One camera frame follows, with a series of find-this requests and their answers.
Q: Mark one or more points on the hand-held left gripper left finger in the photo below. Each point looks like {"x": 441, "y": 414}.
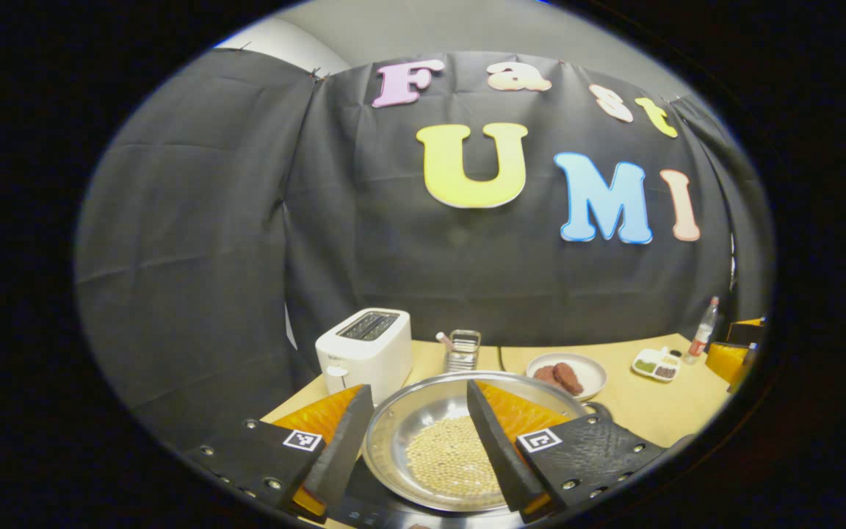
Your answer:
{"x": 342, "y": 448}

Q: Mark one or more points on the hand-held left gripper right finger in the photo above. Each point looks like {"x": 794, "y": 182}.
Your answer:
{"x": 500, "y": 459}

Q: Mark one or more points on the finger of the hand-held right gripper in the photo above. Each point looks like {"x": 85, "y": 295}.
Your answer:
{"x": 746, "y": 332}
{"x": 728, "y": 361}

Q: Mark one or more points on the black induction cooktop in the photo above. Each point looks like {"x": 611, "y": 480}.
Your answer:
{"x": 371, "y": 507}

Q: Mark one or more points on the soybeans in pot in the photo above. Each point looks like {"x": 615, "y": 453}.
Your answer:
{"x": 445, "y": 455}

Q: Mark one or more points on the clear water bottle red label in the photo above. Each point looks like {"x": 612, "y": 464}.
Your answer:
{"x": 702, "y": 334}

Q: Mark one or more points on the dark red beans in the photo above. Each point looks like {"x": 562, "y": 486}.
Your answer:
{"x": 664, "y": 372}

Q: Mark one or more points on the divided white dish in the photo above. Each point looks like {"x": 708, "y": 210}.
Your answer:
{"x": 662, "y": 357}

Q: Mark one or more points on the white toaster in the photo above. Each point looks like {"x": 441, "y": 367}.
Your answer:
{"x": 364, "y": 360}

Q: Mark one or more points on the red meat slices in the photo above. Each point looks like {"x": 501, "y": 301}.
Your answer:
{"x": 562, "y": 378}

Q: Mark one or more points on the clear glass cup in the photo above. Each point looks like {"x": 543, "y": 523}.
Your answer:
{"x": 463, "y": 356}

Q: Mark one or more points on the round white plate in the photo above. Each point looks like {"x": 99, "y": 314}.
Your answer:
{"x": 590, "y": 373}

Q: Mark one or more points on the pink spoon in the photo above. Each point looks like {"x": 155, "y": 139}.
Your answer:
{"x": 443, "y": 339}

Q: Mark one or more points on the black backdrop cloth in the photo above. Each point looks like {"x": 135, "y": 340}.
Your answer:
{"x": 195, "y": 257}

